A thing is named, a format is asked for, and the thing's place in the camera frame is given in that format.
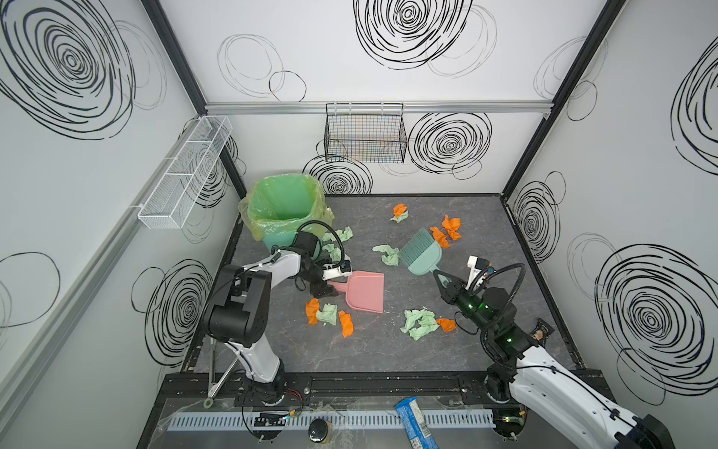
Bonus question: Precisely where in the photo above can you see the green hand brush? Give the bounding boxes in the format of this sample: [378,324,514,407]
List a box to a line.
[398,228,442,276]

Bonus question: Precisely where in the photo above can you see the pink plastic dustpan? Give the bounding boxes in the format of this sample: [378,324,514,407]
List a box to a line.
[328,271,384,314]

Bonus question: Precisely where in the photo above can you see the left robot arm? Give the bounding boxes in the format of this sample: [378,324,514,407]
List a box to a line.
[200,249,336,403]

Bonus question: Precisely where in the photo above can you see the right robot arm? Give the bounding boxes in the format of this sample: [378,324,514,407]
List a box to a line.
[432,269,675,448]

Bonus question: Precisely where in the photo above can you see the green paper scrap lower bin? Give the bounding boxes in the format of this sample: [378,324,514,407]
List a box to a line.
[323,243,350,263]

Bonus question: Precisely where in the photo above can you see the orange paper scrap left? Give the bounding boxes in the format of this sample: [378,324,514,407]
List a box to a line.
[305,299,320,326]

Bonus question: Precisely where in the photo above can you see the small orange paper scrap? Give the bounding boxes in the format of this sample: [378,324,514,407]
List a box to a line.
[436,318,457,333]

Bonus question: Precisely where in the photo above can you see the orange paper scrap strip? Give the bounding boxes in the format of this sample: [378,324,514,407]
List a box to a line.
[430,226,451,248]

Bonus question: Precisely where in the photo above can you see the green paper scrap front left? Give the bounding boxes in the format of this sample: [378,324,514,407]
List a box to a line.
[315,303,338,326]

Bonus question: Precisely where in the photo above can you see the green paper scrap front right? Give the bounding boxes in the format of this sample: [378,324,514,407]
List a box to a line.
[400,309,439,340]

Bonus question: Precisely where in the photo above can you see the green paper scrap by bin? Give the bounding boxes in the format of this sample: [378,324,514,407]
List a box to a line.
[322,226,353,242]

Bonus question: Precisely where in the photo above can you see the orange paper scrap right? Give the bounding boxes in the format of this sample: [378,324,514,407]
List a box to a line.
[442,214,462,241]

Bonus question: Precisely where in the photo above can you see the green paper scrap centre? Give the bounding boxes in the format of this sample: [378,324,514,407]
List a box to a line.
[372,244,400,267]

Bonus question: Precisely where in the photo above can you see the orange paper scrap front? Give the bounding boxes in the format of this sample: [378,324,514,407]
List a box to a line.
[338,311,355,338]

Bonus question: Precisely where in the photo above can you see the green bin liner bag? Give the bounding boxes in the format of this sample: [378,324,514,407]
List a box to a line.
[239,173,335,249]

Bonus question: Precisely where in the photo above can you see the green trash bin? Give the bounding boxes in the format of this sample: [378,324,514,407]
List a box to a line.
[258,174,325,248]

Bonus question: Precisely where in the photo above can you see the orange paper scrap far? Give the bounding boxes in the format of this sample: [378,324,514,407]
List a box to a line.
[391,204,409,223]

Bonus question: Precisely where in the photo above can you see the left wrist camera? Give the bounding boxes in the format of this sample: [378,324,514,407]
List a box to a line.
[323,268,353,281]

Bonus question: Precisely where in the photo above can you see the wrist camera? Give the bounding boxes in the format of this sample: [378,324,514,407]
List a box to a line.
[323,268,353,281]
[467,256,491,276]

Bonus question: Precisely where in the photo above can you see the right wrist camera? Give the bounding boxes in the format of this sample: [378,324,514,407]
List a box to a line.
[467,256,491,276]

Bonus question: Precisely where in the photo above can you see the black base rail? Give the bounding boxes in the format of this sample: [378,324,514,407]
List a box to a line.
[155,370,615,405]

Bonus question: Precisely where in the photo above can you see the black wire basket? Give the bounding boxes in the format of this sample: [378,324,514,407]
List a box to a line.
[323,102,409,164]

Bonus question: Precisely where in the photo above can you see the white slotted cable duct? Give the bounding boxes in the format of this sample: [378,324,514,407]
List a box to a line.
[166,409,495,431]

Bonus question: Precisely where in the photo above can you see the white wire shelf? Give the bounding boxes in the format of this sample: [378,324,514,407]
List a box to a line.
[138,115,232,230]

